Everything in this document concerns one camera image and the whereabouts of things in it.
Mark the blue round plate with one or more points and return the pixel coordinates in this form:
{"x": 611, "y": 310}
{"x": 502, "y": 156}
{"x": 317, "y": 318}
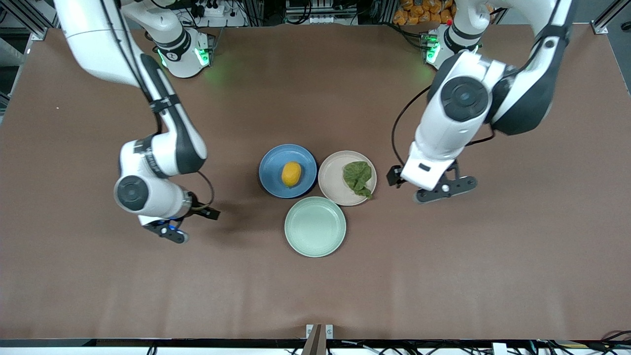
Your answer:
{"x": 273, "y": 172}

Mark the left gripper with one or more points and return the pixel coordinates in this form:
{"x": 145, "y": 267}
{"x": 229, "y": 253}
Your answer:
{"x": 393, "y": 176}

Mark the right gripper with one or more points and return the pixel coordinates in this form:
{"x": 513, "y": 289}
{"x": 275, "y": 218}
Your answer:
{"x": 201, "y": 208}

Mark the yellow lemon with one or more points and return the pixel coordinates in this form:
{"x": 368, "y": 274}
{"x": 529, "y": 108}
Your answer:
{"x": 291, "y": 174}

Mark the black table edge rail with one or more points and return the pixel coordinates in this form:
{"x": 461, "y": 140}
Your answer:
{"x": 148, "y": 342}

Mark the aluminium frame profile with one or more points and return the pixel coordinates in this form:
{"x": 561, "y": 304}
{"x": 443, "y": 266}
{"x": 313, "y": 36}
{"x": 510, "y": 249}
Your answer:
{"x": 604, "y": 22}
{"x": 29, "y": 12}

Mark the beige round plate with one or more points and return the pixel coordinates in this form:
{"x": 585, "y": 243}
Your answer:
{"x": 333, "y": 182}

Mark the white power strip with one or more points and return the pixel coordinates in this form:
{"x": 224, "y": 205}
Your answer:
{"x": 217, "y": 12}

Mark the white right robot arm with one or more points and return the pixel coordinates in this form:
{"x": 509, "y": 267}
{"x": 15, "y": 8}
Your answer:
{"x": 98, "y": 44}

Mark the small white box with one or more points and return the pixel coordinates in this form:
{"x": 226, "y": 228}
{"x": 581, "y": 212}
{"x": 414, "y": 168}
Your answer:
{"x": 499, "y": 349}

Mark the brown camera post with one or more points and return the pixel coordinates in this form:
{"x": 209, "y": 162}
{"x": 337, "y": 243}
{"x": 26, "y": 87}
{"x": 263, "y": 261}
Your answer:
{"x": 315, "y": 345}

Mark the green lettuce leaf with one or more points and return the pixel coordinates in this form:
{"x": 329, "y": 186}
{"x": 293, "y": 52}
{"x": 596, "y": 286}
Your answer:
{"x": 356, "y": 175}

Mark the mint green round plate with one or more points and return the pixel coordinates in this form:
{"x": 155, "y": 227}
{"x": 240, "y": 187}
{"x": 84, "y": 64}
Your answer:
{"x": 315, "y": 227}

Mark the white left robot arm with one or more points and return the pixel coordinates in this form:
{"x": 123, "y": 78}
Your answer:
{"x": 522, "y": 98}

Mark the bag of orange fruits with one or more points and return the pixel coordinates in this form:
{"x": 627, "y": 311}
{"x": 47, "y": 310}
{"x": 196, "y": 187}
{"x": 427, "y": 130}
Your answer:
{"x": 419, "y": 12}

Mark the silver metal bracket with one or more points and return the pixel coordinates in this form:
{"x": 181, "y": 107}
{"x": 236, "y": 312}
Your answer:
{"x": 329, "y": 331}

